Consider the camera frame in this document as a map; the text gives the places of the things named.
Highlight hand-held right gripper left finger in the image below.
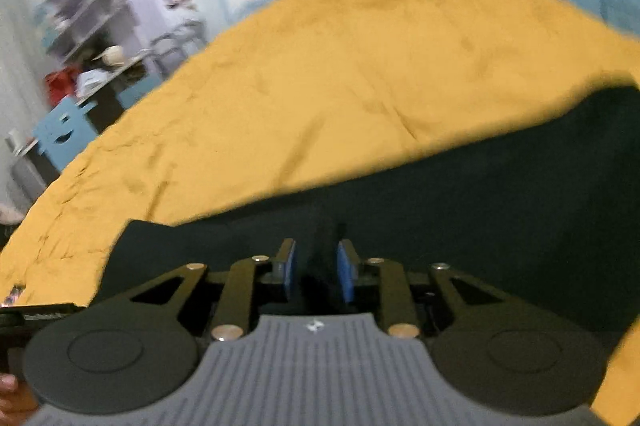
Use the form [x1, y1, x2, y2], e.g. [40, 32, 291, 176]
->
[122, 239, 299, 340]

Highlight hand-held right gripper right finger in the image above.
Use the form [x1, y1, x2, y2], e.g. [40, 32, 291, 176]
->
[336, 240, 516, 339]

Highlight black pants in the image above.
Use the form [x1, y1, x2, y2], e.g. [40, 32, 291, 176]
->
[90, 84, 640, 347]

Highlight person's left hand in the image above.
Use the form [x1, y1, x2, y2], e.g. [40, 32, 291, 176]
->
[0, 373, 40, 426]

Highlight blue chair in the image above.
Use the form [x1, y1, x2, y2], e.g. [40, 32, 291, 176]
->
[31, 96, 99, 173]

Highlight yellow blanket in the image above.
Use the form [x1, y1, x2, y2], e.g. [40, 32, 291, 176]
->
[0, 0, 640, 426]

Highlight red bag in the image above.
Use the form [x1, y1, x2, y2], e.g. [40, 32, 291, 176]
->
[44, 66, 82, 106]

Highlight white round helmet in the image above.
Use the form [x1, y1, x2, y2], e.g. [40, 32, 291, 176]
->
[101, 45, 127, 68]

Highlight metal frame chair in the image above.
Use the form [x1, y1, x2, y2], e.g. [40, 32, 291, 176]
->
[149, 20, 209, 73]

